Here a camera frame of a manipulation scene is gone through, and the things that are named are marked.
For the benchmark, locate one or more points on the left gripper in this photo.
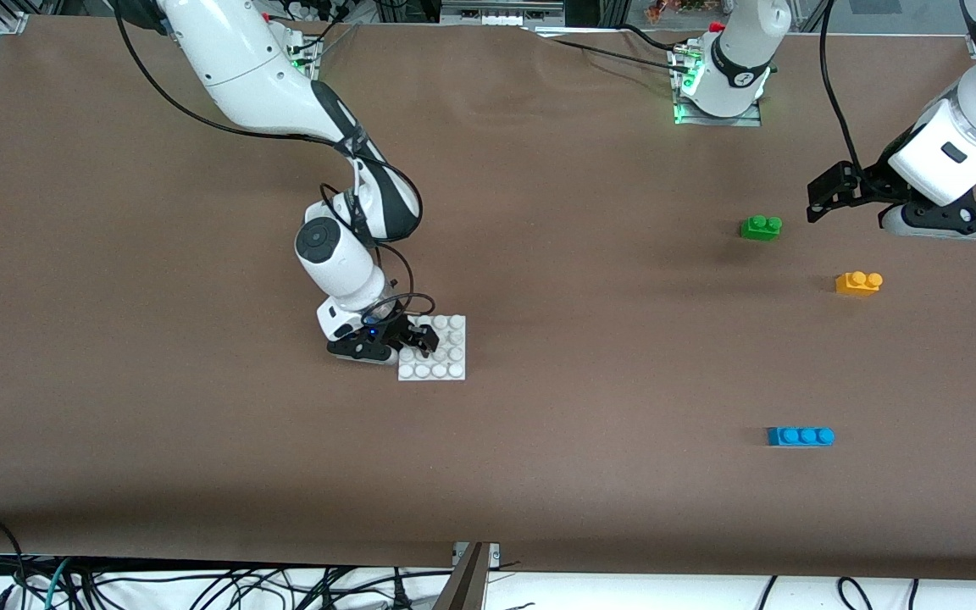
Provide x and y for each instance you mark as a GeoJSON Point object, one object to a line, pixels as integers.
{"type": "Point", "coordinates": [870, 183]}

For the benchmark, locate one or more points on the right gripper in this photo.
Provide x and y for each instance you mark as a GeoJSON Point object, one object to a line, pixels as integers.
{"type": "Point", "coordinates": [402, 329]}

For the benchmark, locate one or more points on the white studded base plate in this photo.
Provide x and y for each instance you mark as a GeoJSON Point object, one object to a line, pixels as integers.
{"type": "Point", "coordinates": [446, 360]}

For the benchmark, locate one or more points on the yellow two-stud block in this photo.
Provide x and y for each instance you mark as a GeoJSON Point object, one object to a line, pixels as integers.
{"type": "Point", "coordinates": [854, 286]}

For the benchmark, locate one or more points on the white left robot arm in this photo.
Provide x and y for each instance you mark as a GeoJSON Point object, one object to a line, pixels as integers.
{"type": "Point", "coordinates": [742, 51]}

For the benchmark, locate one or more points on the green two-stud block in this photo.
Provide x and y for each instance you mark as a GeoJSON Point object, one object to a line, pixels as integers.
{"type": "Point", "coordinates": [759, 230]}

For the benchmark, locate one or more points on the blue three-stud block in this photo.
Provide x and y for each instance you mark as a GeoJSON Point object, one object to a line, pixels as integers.
{"type": "Point", "coordinates": [797, 437]}

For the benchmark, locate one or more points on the large table cover sheet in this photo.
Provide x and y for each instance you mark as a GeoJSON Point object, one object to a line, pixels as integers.
{"type": "Point", "coordinates": [539, 296]}

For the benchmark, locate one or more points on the grey support beam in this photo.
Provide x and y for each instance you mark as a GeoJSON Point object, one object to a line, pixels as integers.
{"type": "Point", "coordinates": [464, 589]}

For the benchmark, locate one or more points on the white power strip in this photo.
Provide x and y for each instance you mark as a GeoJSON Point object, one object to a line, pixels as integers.
{"type": "Point", "coordinates": [496, 15]}

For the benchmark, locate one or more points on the silver table clamp bracket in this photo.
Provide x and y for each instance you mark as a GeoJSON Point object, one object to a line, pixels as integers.
{"type": "Point", "coordinates": [495, 555]}

